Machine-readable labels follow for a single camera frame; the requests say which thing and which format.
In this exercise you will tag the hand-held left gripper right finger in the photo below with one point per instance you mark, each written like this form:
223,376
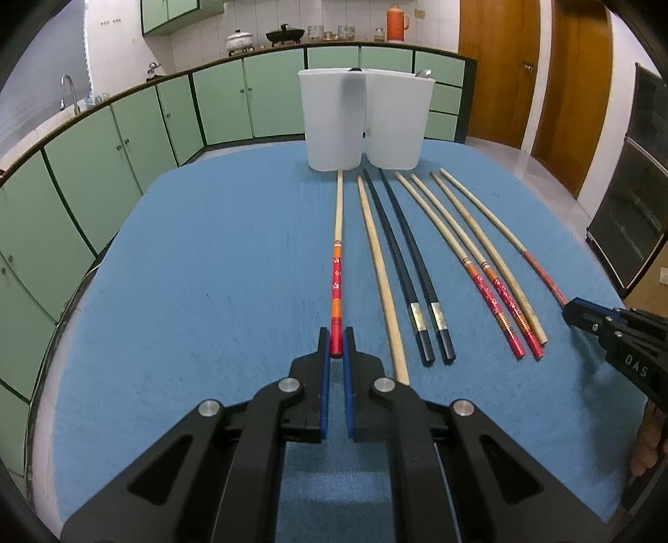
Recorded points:
350,397

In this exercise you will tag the green wall cabinets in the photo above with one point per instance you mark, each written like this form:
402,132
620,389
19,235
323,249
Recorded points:
172,15

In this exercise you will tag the cups beside faucet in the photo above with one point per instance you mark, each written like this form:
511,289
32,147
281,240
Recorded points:
96,98

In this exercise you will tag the plain wooden door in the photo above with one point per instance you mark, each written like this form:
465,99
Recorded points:
574,94

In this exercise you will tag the person's right hand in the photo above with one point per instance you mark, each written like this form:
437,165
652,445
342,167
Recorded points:
647,444

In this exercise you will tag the green base cabinets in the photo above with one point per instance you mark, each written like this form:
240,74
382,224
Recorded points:
130,141

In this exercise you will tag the black wok with lid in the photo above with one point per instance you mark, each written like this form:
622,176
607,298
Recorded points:
284,35

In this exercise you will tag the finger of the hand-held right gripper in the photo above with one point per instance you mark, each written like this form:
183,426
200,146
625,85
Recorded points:
582,313

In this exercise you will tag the metal spoon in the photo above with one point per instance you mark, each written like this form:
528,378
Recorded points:
424,73

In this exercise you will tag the blue table mat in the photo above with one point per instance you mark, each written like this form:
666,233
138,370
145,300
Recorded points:
209,313

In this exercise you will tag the black chopstick with gold band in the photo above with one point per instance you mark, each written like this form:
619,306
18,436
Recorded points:
402,274
420,271

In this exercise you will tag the plain bamboo chopstick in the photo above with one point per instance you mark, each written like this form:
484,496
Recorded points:
378,271
539,333

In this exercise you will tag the orange thermos flask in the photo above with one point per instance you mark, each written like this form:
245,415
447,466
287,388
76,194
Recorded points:
397,23

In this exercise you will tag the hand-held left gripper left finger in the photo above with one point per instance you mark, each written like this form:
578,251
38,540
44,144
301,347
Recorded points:
323,397

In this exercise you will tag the white plastic container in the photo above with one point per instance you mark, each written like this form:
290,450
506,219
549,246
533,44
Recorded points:
331,120
399,120

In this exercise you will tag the black glass cabinet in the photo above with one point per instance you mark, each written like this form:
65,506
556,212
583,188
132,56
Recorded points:
634,198

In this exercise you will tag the brown cardboard box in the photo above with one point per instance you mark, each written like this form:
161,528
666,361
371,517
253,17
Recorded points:
652,287

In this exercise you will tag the grey window blind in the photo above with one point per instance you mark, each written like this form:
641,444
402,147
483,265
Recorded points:
42,89

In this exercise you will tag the chrome kitchen faucet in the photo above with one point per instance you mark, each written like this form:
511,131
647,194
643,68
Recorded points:
69,89

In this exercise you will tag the white lidded pot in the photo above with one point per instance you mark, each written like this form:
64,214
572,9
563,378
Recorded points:
240,43

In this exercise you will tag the small countertop ornament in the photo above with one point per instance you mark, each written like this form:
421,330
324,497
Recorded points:
153,70

